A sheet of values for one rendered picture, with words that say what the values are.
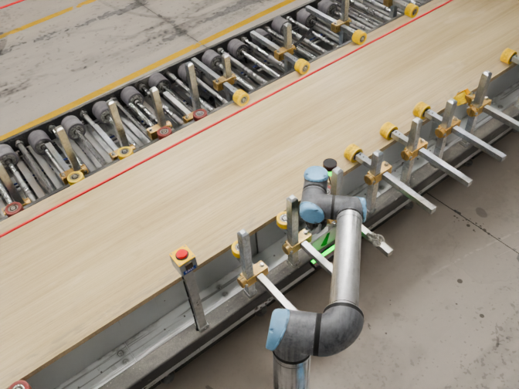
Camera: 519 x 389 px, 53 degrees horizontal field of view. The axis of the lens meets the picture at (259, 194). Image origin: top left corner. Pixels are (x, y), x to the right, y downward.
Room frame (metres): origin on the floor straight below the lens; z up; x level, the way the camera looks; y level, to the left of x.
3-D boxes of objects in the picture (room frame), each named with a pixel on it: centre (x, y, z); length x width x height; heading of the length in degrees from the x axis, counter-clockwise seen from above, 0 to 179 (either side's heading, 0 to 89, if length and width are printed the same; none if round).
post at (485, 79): (2.10, -1.17, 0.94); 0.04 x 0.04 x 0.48; 34
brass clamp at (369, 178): (1.69, -0.56, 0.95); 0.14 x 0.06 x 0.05; 124
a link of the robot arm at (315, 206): (1.25, -0.20, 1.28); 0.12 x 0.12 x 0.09; 77
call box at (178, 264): (1.11, 0.29, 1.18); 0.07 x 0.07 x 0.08; 34
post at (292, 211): (1.40, -0.13, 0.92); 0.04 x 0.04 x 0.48; 34
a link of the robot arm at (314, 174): (1.36, -0.22, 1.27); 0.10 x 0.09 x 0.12; 167
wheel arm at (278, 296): (1.20, -0.01, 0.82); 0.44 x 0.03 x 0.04; 34
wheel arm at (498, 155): (1.93, -1.03, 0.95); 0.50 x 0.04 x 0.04; 34
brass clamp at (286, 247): (1.41, -0.15, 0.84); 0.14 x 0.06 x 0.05; 124
